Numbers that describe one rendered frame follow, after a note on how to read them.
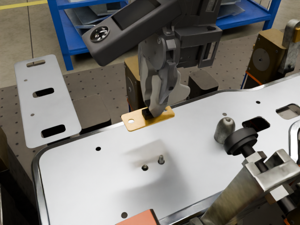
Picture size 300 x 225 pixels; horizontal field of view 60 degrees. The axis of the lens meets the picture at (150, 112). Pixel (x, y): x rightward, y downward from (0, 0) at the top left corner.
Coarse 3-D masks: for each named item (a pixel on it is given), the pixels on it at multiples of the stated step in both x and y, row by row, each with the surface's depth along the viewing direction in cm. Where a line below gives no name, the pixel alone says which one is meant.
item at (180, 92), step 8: (152, 80) 37; (160, 80) 34; (152, 88) 37; (176, 88) 37; (184, 88) 38; (152, 96) 38; (176, 96) 39; (184, 96) 39; (152, 104) 39; (160, 104) 37; (168, 104) 39; (152, 112) 40; (160, 112) 39
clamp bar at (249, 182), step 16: (224, 144) 21; (240, 144) 20; (256, 160) 19; (272, 160) 20; (288, 160) 19; (240, 176) 19; (256, 176) 18; (272, 176) 18; (288, 176) 18; (224, 192) 22; (240, 192) 20; (256, 192) 18; (272, 192) 18; (288, 192) 18; (208, 208) 27; (224, 208) 23; (240, 208) 21; (288, 208) 18; (208, 224) 28; (224, 224) 24
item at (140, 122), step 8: (136, 112) 43; (144, 112) 42; (168, 112) 43; (128, 120) 42; (136, 120) 42; (144, 120) 42; (152, 120) 42; (160, 120) 42; (128, 128) 41; (136, 128) 41
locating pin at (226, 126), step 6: (222, 120) 44; (228, 120) 44; (222, 126) 44; (228, 126) 44; (234, 126) 44; (216, 132) 46; (222, 132) 45; (228, 132) 44; (216, 138) 47; (222, 138) 46
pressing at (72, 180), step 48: (240, 96) 55; (288, 96) 55; (96, 144) 46; (144, 144) 46; (192, 144) 46; (288, 144) 46; (48, 192) 40; (96, 192) 40; (144, 192) 40; (192, 192) 40
